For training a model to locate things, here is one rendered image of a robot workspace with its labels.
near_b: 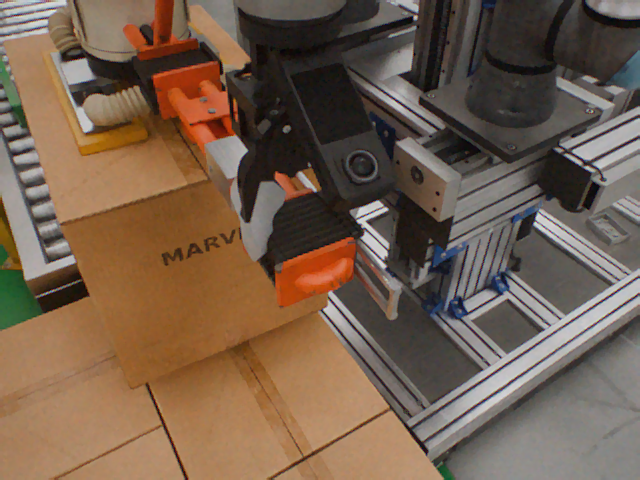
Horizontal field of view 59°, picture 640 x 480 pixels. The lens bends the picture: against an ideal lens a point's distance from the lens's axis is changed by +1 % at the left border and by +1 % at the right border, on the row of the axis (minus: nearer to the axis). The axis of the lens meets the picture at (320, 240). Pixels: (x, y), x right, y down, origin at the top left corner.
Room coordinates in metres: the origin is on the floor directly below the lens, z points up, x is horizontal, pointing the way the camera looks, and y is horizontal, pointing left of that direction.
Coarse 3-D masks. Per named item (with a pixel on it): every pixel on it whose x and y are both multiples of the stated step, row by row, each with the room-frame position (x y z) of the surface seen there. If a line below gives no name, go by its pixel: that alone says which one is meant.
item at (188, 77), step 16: (144, 48) 0.69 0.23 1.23; (160, 48) 0.69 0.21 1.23; (176, 48) 0.70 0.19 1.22; (192, 48) 0.71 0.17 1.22; (208, 48) 0.70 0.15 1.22; (144, 64) 0.67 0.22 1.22; (160, 64) 0.67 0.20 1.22; (176, 64) 0.67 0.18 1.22; (192, 64) 0.67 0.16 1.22; (208, 64) 0.65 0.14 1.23; (144, 80) 0.62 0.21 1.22; (160, 80) 0.61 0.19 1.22; (176, 80) 0.62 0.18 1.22; (192, 80) 0.63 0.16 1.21; (144, 96) 0.65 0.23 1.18; (160, 96) 0.61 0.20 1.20; (192, 96) 0.63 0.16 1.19; (160, 112) 0.61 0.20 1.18
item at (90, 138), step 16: (48, 64) 0.92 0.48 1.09; (64, 80) 0.85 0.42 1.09; (64, 96) 0.81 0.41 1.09; (80, 96) 0.80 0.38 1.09; (64, 112) 0.77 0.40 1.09; (80, 112) 0.75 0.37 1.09; (80, 128) 0.72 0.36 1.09; (96, 128) 0.71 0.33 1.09; (112, 128) 0.72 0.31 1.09; (128, 128) 0.72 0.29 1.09; (144, 128) 0.72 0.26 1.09; (80, 144) 0.67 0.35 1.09; (96, 144) 0.68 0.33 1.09; (112, 144) 0.69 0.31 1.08
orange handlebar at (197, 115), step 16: (128, 32) 0.78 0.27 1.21; (208, 80) 0.64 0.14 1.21; (176, 96) 0.60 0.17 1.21; (208, 96) 0.59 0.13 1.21; (224, 96) 0.59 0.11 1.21; (176, 112) 0.58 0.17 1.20; (192, 112) 0.56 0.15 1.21; (208, 112) 0.56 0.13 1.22; (224, 112) 0.56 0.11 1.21; (192, 128) 0.54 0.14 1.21; (208, 128) 0.54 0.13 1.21; (224, 128) 0.56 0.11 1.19; (288, 176) 0.45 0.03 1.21; (288, 192) 0.42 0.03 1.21; (320, 272) 0.31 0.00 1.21; (336, 272) 0.31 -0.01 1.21; (304, 288) 0.30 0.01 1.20; (320, 288) 0.30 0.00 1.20; (336, 288) 0.31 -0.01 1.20
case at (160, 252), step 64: (64, 128) 0.74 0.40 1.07; (64, 192) 0.59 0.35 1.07; (128, 192) 0.59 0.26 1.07; (192, 192) 0.61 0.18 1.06; (128, 256) 0.56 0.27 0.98; (192, 256) 0.60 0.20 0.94; (128, 320) 0.54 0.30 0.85; (192, 320) 0.58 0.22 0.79; (256, 320) 0.64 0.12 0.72; (128, 384) 0.52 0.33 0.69
